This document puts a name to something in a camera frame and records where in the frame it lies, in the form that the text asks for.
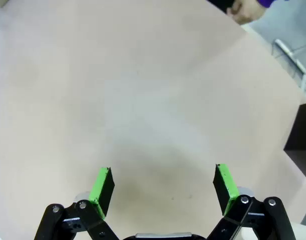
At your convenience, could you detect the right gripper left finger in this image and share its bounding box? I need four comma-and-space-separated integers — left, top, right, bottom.
34, 166, 121, 240

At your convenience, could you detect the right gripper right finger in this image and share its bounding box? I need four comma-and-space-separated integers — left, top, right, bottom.
206, 163, 296, 240

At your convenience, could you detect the forearm in purple sleeve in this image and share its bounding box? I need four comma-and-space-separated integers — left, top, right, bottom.
256, 0, 278, 8

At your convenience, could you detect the person bare hand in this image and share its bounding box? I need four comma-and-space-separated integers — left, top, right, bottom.
227, 0, 265, 25

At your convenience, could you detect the dark brown box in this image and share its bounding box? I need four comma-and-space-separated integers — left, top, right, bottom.
283, 101, 306, 179

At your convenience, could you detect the silver metal frame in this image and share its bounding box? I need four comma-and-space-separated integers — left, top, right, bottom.
271, 38, 306, 95

